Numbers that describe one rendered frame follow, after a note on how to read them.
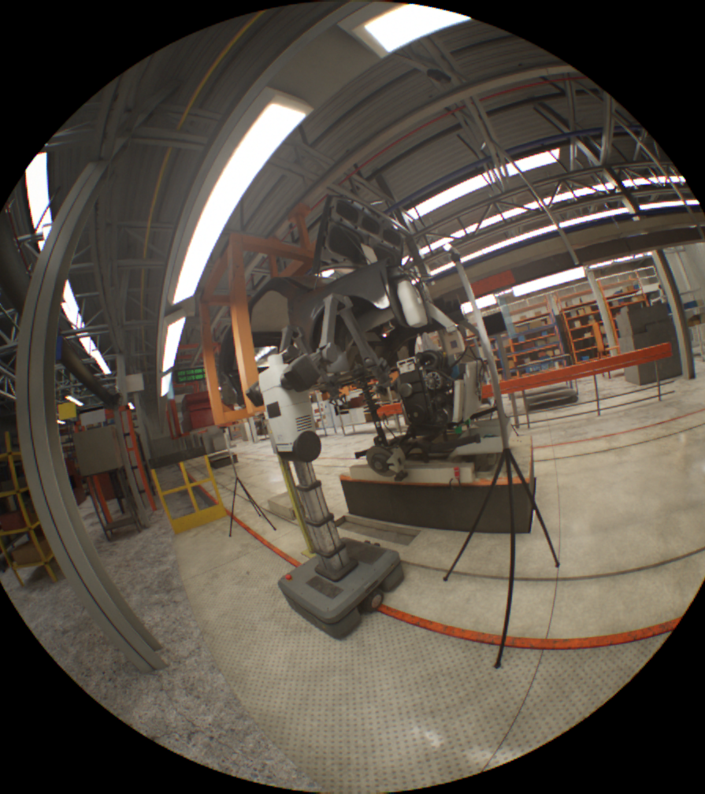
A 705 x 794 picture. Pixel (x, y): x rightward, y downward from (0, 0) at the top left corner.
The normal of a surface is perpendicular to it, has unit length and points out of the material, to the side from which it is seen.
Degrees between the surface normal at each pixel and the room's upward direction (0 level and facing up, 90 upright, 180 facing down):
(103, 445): 90
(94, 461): 90
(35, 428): 90
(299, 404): 90
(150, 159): 180
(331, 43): 180
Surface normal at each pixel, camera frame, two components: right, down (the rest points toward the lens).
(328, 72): 0.23, 0.97
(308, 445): 0.72, -0.18
